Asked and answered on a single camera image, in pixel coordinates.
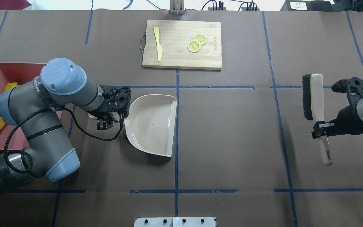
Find yellow plastic knife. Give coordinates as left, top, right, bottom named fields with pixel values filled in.
left=153, top=27, right=163, bottom=62

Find lemon slice upper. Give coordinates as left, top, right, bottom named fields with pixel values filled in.
left=193, top=33, right=208, bottom=45

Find beige hand brush black bristles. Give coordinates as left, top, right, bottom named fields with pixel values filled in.
left=302, top=73, right=332, bottom=166

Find black cables at table edge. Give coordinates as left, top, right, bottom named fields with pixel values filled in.
left=201, top=0, right=258, bottom=11

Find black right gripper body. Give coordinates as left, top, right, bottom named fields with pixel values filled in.
left=331, top=77, right=363, bottom=135

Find yellow toy corn cob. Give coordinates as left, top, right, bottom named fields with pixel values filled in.
left=4, top=82, right=20, bottom=92

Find black box with label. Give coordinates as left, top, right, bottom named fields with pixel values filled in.
left=280, top=0, right=336, bottom=12

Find wooden cutting board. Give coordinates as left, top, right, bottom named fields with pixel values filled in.
left=142, top=19, right=223, bottom=71

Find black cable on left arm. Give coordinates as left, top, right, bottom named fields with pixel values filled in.
left=3, top=107, right=125, bottom=174

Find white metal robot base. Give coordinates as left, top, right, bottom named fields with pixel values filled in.
left=134, top=217, right=217, bottom=227

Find lemon slice lower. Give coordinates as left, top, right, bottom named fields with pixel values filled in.
left=186, top=39, right=201, bottom=53

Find beige plastic dustpan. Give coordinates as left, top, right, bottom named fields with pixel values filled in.
left=89, top=94, right=178, bottom=157

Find lemon slice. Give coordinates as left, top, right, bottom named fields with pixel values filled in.
left=193, top=33, right=208, bottom=45
left=186, top=39, right=201, bottom=53

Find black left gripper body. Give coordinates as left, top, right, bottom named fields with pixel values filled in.
left=98, top=86, right=131, bottom=118

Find grey metal post bracket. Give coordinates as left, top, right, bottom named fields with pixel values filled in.
left=169, top=0, right=185, bottom=15

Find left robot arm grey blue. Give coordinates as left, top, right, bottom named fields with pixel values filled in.
left=0, top=57, right=131, bottom=195

